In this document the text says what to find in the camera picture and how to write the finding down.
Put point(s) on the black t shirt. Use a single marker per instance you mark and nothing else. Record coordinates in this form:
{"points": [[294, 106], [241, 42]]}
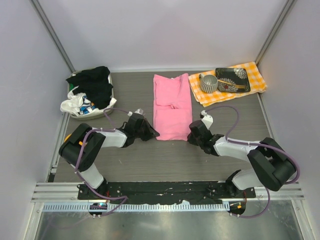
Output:
{"points": [[95, 84]]}

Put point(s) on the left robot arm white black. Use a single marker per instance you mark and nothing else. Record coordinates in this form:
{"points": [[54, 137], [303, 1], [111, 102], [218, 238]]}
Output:
{"points": [[81, 148]]}

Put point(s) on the orange plastic bowl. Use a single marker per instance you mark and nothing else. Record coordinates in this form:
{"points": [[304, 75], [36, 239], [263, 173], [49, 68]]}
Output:
{"points": [[75, 139]]}

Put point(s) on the pink t shirt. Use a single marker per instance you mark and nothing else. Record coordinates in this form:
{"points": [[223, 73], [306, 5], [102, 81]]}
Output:
{"points": [[172, 107]]}

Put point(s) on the white slotted cable duct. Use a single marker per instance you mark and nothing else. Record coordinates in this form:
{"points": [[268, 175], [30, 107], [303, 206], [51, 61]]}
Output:
{"points": [[125, 208]]}

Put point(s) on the black floral rectangular plate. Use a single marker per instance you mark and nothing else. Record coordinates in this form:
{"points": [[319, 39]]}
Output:
{"points": [[233, 75]]}

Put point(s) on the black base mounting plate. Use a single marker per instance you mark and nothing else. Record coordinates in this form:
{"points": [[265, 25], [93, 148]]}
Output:
{"points": [[172, 192]]}

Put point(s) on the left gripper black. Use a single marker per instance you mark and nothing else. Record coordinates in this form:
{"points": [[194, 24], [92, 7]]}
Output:
{"points": [[151, 133]]}

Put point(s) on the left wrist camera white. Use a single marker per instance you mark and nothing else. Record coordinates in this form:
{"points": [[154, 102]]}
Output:
{"points": [[138, 111]]}

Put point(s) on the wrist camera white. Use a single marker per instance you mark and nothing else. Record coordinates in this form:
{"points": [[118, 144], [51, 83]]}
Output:
{"points": [[138, 111], [207, 119]]}

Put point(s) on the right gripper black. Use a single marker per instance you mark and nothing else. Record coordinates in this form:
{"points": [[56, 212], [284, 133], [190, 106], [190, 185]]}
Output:
{"points": [[191, 140]]}

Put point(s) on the grey striped cup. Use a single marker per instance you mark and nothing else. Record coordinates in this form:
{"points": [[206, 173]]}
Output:
{"points": [[208, 83]]}

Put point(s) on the white printed t shirt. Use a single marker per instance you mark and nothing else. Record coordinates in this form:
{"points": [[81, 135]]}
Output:
{"points": [[79, 106]]}

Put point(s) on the orange checkered cloth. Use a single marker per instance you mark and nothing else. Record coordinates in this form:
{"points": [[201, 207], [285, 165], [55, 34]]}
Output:
{"points": [[256, 81]]}

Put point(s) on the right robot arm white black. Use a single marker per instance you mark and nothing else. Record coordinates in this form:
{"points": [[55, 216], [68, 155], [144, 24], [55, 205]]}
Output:
{"points": [[271, 166]]}

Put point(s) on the gold spoon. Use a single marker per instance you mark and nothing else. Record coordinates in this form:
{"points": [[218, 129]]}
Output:
{"points": [[232, 84]]}

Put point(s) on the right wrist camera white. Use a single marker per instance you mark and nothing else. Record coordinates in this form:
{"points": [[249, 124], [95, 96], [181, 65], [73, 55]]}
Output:
{"points": [[207, 119]]}

